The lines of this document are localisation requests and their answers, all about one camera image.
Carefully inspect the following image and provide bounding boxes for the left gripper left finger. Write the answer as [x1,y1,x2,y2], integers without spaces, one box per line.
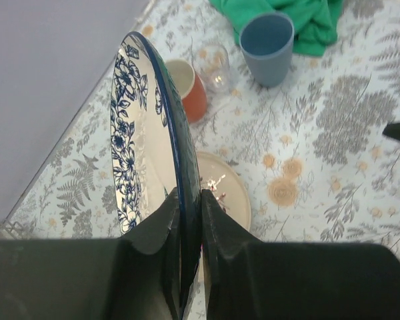
[0,191,180,319]

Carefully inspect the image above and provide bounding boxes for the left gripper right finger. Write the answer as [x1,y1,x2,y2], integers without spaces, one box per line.
[201,190,400,319]

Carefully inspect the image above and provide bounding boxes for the beige pink rimmed plate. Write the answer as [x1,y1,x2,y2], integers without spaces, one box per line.
[197,151,252,231]

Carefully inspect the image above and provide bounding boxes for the dark patterned plate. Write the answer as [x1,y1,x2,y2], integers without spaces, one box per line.
[110,31,201,306]

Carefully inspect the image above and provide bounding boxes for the light blue cup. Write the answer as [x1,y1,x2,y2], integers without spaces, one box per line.
[239,12,295,87]

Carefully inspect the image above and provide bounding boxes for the orange mug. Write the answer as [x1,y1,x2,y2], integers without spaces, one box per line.
[165,59,207,123]

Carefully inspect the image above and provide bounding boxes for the clear plastic glass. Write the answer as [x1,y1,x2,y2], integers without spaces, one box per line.
[199,44,230,93]

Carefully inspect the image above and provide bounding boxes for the floral table mat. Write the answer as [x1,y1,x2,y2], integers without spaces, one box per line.
[145,1,400,259]

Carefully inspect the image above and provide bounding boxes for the green cloth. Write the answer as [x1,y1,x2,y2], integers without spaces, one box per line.
[210,0,343,57]

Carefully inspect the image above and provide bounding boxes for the metal wire dish rack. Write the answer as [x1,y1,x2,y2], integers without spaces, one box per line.
[0,219,31,239]

